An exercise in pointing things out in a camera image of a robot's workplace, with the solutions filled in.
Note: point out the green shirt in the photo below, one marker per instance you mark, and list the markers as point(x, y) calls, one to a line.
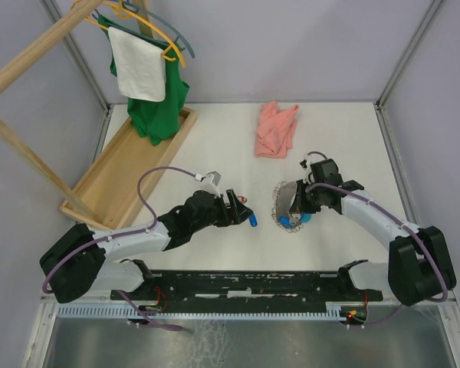
point(156, 121)

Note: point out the yellow hanger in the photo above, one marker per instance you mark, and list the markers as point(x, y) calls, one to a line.
point(138, 23)

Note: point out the white cable duct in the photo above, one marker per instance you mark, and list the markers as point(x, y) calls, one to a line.
point(125, 311)

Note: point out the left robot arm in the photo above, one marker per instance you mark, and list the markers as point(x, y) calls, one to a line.
point(84, 260)

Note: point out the blue tagged key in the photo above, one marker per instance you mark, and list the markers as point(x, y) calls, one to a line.
point(253, 220)

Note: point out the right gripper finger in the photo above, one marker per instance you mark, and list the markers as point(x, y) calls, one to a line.
point(295, 212)
point(301, 193)

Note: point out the white towel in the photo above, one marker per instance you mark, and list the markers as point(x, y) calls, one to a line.
point(141, 69)

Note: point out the grey blue hanger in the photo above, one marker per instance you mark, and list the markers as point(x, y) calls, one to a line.
point(139, 10)

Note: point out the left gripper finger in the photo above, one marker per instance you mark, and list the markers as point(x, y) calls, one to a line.
point(238, 215)
point(233, 199)

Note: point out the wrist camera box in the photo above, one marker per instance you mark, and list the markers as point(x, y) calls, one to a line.
point(307, 161)
point(209, 182)

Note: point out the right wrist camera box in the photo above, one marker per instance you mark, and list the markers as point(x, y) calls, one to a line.
point(307, 161)

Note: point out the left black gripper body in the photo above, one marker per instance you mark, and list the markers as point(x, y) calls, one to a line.
point(219, 212)

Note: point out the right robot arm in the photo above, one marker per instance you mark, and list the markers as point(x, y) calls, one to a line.
point(419, 267)

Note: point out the keyring holder with blue handle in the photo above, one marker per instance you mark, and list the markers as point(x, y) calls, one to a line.
point(283, 196)

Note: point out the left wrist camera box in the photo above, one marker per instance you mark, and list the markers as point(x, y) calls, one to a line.
point(209, 182)

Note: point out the pink cloth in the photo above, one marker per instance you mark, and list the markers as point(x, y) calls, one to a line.
point(275, 131)

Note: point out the wooden rack frame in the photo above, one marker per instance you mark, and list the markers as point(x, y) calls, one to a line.
point(54, 109)

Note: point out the wooden tray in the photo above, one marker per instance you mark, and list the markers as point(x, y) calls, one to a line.
point(109, 187)

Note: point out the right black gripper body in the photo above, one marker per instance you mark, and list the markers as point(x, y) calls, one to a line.
point(314, 199)

